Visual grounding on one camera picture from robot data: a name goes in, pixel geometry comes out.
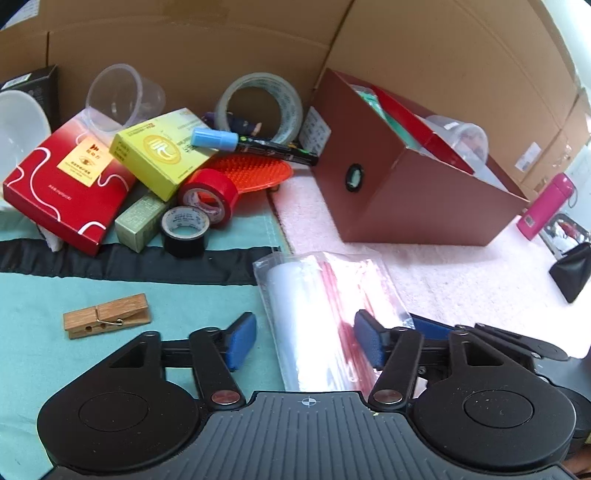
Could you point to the red cardboard box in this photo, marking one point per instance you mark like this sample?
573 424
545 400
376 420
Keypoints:
60 194

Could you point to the white packet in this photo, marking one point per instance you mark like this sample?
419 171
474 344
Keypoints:
53 240

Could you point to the pack of clear zip bags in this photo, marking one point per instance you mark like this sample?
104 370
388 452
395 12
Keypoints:
314 314

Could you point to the pink bottle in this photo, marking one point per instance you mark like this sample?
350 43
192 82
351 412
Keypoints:
545 207

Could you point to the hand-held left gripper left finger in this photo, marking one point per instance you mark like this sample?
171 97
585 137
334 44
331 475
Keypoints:
240 341

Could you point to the reddish-brown cardboard container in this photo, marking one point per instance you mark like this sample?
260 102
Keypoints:
415 203

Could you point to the pink towel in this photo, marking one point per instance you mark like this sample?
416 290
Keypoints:
461 277

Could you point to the teal cloth with black band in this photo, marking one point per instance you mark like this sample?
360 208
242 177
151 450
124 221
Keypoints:
138 286

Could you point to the black box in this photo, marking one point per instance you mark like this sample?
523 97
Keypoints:
39 90

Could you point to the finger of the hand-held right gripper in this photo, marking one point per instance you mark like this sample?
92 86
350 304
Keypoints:
517 344
431 326

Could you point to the shiny metal tray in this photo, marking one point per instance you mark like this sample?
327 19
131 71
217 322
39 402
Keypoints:
565 228

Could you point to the red tape roll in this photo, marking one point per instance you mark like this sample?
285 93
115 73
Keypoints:
226 189

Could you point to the cardboard backdrop panel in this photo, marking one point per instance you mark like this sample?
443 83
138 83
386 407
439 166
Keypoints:
207 41

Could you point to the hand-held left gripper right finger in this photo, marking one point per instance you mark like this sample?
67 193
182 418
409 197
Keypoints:
369 339

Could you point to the yellow box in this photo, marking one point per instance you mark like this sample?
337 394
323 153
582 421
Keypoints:
157 157

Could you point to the black tape roll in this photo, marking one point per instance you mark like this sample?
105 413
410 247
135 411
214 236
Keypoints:
184 242

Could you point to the labelled cardboard box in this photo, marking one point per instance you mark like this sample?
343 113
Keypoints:
554 147

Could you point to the clear plastic cup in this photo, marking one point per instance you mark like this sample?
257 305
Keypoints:
466 138
138 94

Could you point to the small dark purple object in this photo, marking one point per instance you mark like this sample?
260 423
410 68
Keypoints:
240 124

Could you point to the red silicone brush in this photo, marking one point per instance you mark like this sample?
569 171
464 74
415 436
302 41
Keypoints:
258 170

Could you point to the blue-capped black marker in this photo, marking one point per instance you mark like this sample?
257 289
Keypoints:
217 138

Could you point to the clear tape roll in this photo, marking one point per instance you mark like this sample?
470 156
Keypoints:
291 108

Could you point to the small green box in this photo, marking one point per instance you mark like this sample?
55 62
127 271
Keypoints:
138 224

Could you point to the green packet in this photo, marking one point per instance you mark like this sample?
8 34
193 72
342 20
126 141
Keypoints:
383 115

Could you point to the white bowl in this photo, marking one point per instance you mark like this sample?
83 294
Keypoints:
18 134

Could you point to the black pouch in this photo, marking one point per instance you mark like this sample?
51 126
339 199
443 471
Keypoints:
572 272

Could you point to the wooden clothespin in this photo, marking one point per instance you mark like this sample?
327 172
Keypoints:
124 311

